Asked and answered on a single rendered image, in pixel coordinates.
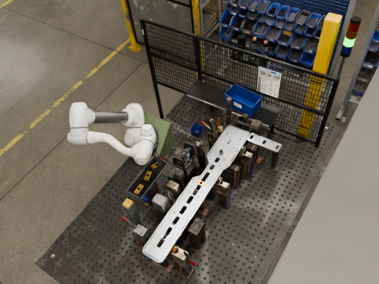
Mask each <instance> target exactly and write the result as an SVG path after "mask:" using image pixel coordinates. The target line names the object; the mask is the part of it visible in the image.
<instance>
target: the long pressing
mask: <svg viewBox="0 0 379 284"><path fill-rule="evenodd" d="M249 135H250V133H249V132H248V131H246V130H243V129H241V128H239V127H236V126H234V125H227V127H226V128H225V129H224V131H223V132H222V134H221V135H220V137H219V138H218V139H217V141H216V142H215V144H214V145H213V146H212V148H211V149H210V150H209V152H208V154H207V155H206V157H207V160H208V165H207V167H206V168H205V170H204V171H203V172H202V174H201V175H199V176H195V177H193V178H192V179H191V180H190V181H189V183H188V184H187V185H186V187H185V188H184V189H183V191H182V193H181V194H180V195H179V197H178V198H177V200H176V201H175V202H174V204H173V205H172V207H171V208H170V210H169V211H168V213H167V214H166V215H165V217H164V218H163V219H162V221H161V222H160V223H159V225H158V227H157V228H156V229H155V231H154V232H153V234H152V235H151V236H150V238H149V240H148V241H147V242H146V244H145V245H144V246H143V248H142V252H143V254H144V255H145V256H147V257H149V258H150V259H152V260H154V261H155V262H157V263H162V262H163V261H164V260H165V259H166V257H167V256H168V254H169V253H170V251H171V249H172V248H173V247H174V245H175V244H176V242H177V240H178V239H179V237H180V236H181V235H182V233H183V231H184V230H185V228H186V227H187V225H188V224H189V222H190V221H191V219H192V218H193V216H194V214H195V213H196V211H197V210H198V209H199V207H200V206H201V204H202V203H203V201H204V199H205V198H206V196H207V195H208V193H209V192H210V190H211V189H212V187H213V186H214V184H215V183H216V181H217V180H218V178H219V177H220V175H221V173H222V172H223V171H224V170H225V169H227V168H228V167H230V165H231V163H232V162H233V161H234V159H235V158H236V156H237V154H238V153H239V151H240V150H241V148H242V147H243V145H244V144H245V142H246V141H247V138H248V137H249ZM228 142H229V144H228ZM221 149H222V150H223V155H220V154H219V151H220V150H221ZM216 158H219V159H220V160H219V161H218V162H217V163H216V162H214V161H215V160H216ZM211 165H214V166H215V167H214V168H213V170H209V169H210V167H211ZM207 172H208V173H209V176H208V177H207V179H206V180H205V183H206V186H205V187H203V186H201V188H200V189H199V191H198V192H197V193H196V195H195V196H194V195H193V194H192V193H193V192H194V190H195V189H196V187H197V186H198V184H196V182H197V180H202V179H203V177H204V176H205V174H206V173H207ZM188 192H189V193H188ZM190 196H193V200H192V201H191V203H190V204H188V203H187V201H188V199H189V198H190ZM198 197H199V198H198ZM183 206H186V207H187V208H186V210H185V211H184V213H183V214H180V213H179V212H180V211H181V209H182V208H183ZM174 212H175V213H174ZM177 216H178V217H179V218H180V219H179V220H178V222H177V223H176V224H175V225H174V224H172V222H173V221H174V219H175V218H176V217H177ZM169 227H171V228H172V230H171V232H170V233H169V235H168V236H166V238H165V239H164V238H163V235H165V233H166V231H167V230H168V228H169ZM162 238H163V239H164V240H165V241H164V242H163V244H162V245H161V247H157V244H158V243H159V241H160V240H161V239H162Z"/></svg>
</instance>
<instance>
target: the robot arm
mask: <svg viewBox="0 0 379 284"><path fill-rule="evenodd" d="M92 123H122V124H123V125H124V126H127V131H126V134H125V136H124V142H125V144H126V145H127V146H129V147H130V148H127V147H125V146H123V145H122V144H121V143H120V142H119V141H118V140H116V139H115V138H114V137H113V136H111V135H109V134H105V133H100V132H92V131H89V125H91V124H92ZM69 124H70V132H69V133H68V136H67V139H68V141H69V142H70V143H72V144H75V145H90V144H95V143H100V142H106V143H108V144H109V145H111V146H112V147H114V148H115V149H116V150H117V151H119V152H120V153H121V154H123V155H126V156H131V157H133V158H134V159H135V161H136V163H137V164H139V165H145V164H147V163H148V161H149V160H150V158H151V157H152V156H154V157H155V159H156V161H157V165H158V169H160V168H161V167H162V162H161V160H160V158H159V155H158V154H157V152H156V150H157V140H156V132H155V129H154V128H153V126H152V125H149V124H144V112H143V108H142V106H141V105H140V104H137V103H131V104H129V105H128V106H127V107H126V109H124V110H123V111H121V112H114V111H101V110H91V109H90V108H88V107H87V105H86V103H84V102H79V103H73V104H72V105H71V107H70V111H69Z"/></svg>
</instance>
